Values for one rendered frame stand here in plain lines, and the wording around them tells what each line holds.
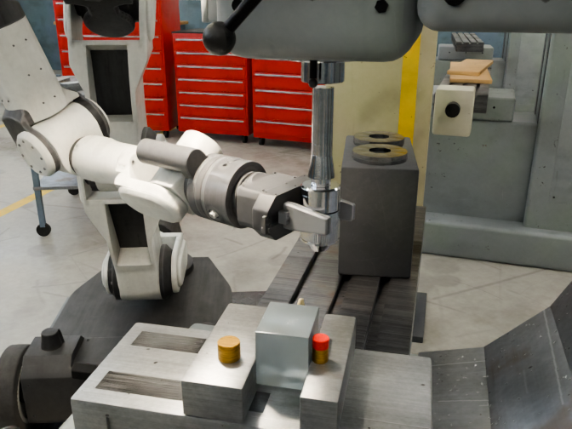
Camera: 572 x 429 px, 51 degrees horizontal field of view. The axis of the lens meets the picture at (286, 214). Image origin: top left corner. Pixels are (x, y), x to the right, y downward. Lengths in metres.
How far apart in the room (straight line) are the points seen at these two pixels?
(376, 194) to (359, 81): 1.49
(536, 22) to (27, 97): 0.72
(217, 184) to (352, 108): 1.72
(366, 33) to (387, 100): 1.86
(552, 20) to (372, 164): 0.48
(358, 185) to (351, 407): 0.43
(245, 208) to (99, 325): 0.96
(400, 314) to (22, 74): 0.66
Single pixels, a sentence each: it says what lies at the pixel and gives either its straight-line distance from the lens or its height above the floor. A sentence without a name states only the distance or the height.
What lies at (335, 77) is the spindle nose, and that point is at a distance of 0.65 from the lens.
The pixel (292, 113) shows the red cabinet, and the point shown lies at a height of 0.33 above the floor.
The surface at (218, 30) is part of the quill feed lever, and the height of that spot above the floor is 1.34.
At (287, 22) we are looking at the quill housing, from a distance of 0.57.
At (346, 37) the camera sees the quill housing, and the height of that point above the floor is 1.33.
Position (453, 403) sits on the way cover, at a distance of 0.85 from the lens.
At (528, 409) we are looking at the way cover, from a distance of 0.79.
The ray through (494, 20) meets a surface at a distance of 0.53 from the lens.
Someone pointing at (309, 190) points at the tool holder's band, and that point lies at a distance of 0.68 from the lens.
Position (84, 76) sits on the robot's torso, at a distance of 1.32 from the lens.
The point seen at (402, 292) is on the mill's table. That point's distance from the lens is 0.97.
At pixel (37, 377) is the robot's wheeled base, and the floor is 0.58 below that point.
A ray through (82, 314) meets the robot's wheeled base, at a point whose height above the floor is 0.57.
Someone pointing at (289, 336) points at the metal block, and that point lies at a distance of 0.57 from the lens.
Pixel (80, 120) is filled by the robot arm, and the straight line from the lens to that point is 1.01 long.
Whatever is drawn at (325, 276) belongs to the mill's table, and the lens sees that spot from 1.00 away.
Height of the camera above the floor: 1.37
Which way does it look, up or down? 21 degrees down
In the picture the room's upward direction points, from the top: straight up
